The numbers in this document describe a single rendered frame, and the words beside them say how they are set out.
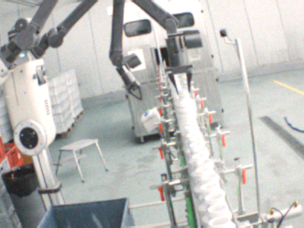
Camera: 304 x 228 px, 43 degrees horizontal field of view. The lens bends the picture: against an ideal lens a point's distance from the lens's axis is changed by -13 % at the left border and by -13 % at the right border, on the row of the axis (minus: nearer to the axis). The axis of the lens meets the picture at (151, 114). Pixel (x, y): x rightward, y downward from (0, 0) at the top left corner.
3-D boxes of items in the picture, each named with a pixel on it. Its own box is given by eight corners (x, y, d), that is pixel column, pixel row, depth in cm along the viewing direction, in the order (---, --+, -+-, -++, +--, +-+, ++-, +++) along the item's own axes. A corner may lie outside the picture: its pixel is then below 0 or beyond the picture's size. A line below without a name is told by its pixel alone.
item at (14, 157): (11, 174, 414) (6, 154, 410) (-17, 177, 414) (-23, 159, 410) (24, 159, 474) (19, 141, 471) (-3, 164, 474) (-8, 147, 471)
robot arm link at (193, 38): (164, 21, 153) (164, 19, 145) (194, 16, 153) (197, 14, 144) (170, 51, 156) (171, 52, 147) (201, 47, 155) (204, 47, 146)
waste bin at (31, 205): (60, 242, 329) (37, 175, 319) (17, 244, 332) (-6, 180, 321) (69, 223, 374) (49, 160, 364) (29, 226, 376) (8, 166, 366)
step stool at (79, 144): (77, 167, 575) (70, 138, 568) (109, 171, 537) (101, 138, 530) (53, 178, 539) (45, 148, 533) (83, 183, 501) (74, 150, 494)
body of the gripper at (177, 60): (194, 69, 149) (190, 48, 147) (165, 74, 149) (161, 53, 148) (193, 68, 155) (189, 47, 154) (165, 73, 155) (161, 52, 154)
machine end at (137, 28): (227, 128, 635) (200, -9, 600) (133, 146, 642) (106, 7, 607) (215, 109, 792) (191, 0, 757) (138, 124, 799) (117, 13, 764)
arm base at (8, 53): (15, 68, 157) (0, 48, 155) (28, 54, 156) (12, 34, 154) (8, 70, 148) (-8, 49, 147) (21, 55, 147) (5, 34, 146)
